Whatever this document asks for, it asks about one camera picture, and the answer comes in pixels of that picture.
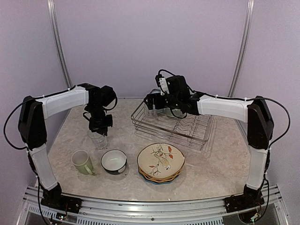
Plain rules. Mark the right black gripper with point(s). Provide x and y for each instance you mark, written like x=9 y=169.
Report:
x=158 y=106

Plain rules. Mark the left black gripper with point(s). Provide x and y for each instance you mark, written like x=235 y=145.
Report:
x=94 y=128

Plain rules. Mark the clear glass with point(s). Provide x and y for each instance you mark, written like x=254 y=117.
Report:
x=152 y=113
x=99 y=141

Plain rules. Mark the green mug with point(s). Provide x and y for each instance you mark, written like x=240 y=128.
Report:
x=82 y=162

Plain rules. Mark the dark blue bowl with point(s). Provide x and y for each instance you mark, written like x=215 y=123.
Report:
x=114 y=161

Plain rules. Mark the beige plate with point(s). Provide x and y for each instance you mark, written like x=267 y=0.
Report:
x=166 y=157

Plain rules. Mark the blue dotted plate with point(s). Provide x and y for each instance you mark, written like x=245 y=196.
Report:
x=160 y=181

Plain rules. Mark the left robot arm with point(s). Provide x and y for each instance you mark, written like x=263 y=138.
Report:
x=35 y=111

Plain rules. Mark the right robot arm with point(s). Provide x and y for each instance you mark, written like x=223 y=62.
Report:
x=176 y=94

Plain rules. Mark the light blue faceted cup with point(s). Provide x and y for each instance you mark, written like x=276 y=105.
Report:
x=155 y=91

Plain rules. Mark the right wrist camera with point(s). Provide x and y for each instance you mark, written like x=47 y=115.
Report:
x=162 y=84

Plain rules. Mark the metal wire dish rack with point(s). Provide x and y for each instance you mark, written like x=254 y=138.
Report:
x=192 y=131

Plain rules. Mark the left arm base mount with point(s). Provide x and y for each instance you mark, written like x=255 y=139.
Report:
x=64 y=203

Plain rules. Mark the aluminium front rail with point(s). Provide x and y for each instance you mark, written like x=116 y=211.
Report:
x=96 y=211

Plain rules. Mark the left corner aluminium post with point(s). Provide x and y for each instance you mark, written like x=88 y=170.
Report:
x=59 y=49

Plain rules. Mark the corner aluminium post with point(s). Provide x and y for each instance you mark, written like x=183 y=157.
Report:
x=59 y=49
x=243 y=47

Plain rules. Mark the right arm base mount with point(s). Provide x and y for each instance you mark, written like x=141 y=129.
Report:
x=240 y=202

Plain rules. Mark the right corner aluminium post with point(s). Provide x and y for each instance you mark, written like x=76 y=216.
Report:
x=243 y=47

